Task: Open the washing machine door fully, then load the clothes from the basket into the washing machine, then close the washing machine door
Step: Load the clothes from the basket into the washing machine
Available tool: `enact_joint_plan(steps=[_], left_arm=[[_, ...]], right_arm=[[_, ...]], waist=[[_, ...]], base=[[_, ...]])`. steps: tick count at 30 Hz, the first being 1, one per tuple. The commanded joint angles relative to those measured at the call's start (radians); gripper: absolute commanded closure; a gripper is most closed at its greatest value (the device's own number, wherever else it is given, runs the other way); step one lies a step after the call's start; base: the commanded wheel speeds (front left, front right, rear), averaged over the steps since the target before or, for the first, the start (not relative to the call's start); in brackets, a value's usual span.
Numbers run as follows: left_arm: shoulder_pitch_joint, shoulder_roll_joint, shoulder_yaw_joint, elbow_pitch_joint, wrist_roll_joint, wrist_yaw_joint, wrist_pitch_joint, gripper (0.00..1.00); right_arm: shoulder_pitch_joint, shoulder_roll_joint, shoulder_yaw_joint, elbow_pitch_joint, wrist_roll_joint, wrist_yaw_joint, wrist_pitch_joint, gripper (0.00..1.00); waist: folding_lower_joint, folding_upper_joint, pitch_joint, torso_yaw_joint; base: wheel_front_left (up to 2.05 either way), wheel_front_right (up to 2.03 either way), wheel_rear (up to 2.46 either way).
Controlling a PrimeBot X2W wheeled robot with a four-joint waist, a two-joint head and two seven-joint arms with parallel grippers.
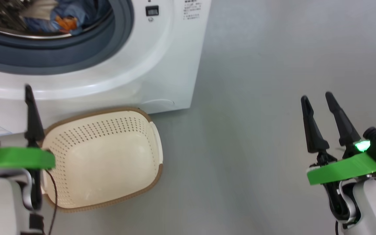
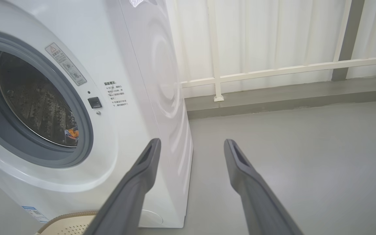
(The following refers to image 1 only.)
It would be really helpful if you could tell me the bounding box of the white front-load washing machine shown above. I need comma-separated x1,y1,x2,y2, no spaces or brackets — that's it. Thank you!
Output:
0,0,212,135

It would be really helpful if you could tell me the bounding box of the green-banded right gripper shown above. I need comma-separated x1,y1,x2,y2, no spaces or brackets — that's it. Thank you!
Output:
301,92,376,224

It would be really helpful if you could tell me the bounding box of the cream perforated laundry basket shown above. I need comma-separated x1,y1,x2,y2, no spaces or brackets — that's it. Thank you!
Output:
41,107,164,213

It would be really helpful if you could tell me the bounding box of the cream cartoon print garment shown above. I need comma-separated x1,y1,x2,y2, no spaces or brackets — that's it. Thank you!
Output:
20,0,59,18

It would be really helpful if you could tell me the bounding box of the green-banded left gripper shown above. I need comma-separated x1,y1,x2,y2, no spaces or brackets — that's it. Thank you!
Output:
0,84,56,211

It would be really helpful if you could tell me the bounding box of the blue patterned garment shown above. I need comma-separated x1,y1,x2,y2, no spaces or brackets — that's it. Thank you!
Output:
23,0,101,35

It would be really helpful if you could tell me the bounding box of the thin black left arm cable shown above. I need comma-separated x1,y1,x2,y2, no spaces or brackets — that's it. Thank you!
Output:
44,169,58,235

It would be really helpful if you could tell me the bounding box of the small printed text sticker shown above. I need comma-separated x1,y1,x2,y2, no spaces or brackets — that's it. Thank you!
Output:
183,0,202,20

